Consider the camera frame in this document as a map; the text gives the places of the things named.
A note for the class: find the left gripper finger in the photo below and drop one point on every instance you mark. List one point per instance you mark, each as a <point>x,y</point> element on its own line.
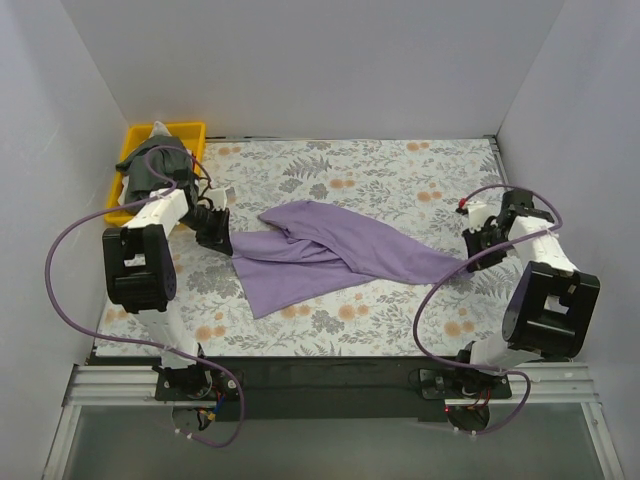
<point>221,224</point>
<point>217,242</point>

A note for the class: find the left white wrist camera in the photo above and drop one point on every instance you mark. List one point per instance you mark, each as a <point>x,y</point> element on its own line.
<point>221,198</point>

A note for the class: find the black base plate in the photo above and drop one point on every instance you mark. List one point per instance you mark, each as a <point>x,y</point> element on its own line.
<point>295,388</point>

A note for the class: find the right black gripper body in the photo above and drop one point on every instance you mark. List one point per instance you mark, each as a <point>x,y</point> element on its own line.
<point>480,248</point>

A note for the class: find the aluminium frame rail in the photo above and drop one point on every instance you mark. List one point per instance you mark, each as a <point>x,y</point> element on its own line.
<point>96,386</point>

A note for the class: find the dark grey t-shirt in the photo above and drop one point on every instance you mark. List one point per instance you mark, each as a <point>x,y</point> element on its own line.
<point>154,164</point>

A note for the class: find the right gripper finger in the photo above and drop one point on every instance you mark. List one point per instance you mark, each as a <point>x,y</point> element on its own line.
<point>480,264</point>
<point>473,242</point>

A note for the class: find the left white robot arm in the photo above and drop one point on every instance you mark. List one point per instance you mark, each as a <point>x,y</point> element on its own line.
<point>140,273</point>

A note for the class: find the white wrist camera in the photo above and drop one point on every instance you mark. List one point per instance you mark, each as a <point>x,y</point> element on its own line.
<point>221,198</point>
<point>475,212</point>

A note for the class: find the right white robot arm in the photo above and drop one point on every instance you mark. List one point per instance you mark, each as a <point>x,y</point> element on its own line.
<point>551,307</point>

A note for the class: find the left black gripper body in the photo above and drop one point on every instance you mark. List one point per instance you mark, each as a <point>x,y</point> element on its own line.
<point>215,228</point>

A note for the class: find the floral table mat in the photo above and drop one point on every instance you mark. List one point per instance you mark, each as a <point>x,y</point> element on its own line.
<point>411,185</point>

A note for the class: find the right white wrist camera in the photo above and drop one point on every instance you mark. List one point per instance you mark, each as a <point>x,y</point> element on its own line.
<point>475,212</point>

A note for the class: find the purple t-shirt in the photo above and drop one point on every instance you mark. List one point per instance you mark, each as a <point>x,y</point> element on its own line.
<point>316,248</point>

